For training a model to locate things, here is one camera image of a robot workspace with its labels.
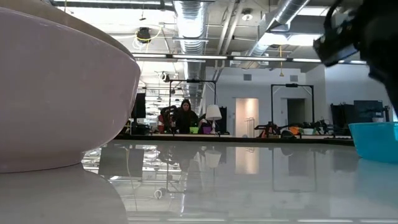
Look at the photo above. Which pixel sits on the large white bowl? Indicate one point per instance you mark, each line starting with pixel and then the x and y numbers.
pixel 62 93

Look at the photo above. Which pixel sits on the dark cabinet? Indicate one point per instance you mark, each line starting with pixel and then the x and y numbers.
pixel 367 109

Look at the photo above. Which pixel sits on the black monitor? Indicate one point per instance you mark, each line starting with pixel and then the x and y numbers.
pixel 139 105

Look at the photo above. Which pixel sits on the round ceiling fixture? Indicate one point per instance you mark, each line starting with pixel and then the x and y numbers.
pixel 247 15

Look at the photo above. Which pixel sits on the black background robot arms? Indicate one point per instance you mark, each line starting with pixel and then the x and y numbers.
pixel 317 127

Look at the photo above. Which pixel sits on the black hanging camera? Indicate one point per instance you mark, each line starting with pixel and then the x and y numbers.
pixel 143 35

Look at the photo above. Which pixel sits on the white table lamp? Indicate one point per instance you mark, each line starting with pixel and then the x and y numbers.
pixel 214 112

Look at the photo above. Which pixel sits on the large pink bowl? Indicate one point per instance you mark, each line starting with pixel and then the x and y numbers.
pixel 46 9

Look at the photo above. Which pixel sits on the red object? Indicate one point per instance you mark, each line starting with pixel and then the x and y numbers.
pixel 160 124

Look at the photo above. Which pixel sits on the person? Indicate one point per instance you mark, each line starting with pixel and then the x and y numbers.
pixel 186 119

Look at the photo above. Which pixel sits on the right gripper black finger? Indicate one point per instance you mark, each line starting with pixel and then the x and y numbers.
pixel 390 84

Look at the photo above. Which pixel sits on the white cup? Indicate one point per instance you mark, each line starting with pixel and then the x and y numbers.
pixel 377 119

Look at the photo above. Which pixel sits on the black background robot arm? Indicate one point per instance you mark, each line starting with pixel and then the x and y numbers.
pixel 168 112

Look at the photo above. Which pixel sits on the small teal bowl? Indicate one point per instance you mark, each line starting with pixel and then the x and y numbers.
pixel 376 141

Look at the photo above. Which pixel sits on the orange object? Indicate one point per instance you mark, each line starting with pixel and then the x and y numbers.
pixel 294 130

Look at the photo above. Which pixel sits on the slanted silver ventilation duct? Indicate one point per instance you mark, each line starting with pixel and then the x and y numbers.
pixel 280 18

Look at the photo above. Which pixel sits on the green bin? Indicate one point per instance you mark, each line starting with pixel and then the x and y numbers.
pixel 194 130

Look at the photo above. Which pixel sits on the purple bin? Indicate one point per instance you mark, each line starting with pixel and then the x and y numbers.
pixel 207 129

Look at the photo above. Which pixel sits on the black beam with lights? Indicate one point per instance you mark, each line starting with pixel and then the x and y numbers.
pixel 199 57

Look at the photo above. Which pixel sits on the black table frame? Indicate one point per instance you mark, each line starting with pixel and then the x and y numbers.
pixel 233 139

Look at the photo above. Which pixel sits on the black station frame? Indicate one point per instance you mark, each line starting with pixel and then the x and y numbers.
pixel 192 81
pixel 292 85

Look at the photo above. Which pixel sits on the wide silver ventilation duct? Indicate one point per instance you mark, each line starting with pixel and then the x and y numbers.
pixel 191 25

